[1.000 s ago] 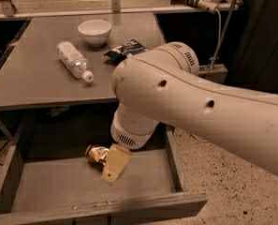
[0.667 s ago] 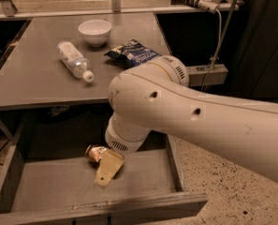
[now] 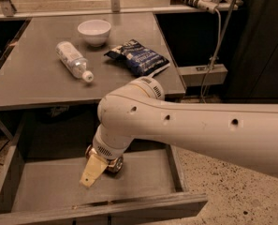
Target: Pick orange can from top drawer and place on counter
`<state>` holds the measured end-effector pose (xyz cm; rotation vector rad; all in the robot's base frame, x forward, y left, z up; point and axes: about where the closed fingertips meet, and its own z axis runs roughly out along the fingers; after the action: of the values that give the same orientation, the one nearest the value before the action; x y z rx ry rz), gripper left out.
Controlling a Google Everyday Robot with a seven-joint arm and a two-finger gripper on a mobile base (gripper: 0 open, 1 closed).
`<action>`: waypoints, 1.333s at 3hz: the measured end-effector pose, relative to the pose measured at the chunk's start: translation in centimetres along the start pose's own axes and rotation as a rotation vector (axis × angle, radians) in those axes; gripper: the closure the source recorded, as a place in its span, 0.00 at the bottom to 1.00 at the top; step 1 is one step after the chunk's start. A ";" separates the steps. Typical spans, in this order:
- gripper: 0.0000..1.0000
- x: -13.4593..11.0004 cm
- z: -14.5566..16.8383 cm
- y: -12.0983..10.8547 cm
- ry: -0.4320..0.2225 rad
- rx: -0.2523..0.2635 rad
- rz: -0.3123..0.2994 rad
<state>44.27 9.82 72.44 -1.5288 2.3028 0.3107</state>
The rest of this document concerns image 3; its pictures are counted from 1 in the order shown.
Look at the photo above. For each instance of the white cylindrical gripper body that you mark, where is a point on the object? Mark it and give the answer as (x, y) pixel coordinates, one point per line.
(105, 151)

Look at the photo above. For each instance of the crushed orange soda can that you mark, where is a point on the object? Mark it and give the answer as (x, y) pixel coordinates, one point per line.
(114, 166)

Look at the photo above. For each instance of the open grey drawer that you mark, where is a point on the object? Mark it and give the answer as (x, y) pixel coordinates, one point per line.
(40, 181)

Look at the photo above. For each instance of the white ceramic bowl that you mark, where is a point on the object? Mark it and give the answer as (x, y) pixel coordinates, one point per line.
(95, 32)

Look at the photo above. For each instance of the metal shelf rail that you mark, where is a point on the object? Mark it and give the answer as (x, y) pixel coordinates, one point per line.
(45, 8)

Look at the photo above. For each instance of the grey metal bracket box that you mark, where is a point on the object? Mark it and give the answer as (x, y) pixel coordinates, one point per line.
(194, 76)

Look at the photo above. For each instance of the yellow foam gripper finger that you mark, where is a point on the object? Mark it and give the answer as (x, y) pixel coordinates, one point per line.
(95, 166)

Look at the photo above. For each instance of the blue chip bag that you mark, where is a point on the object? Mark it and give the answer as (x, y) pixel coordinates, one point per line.
(140, 60)

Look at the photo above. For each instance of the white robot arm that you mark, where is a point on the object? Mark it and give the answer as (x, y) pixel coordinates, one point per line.
(243, 134)

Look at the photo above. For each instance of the clear plastic water bottle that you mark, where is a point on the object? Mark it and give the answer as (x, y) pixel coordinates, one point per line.
(74, 61)

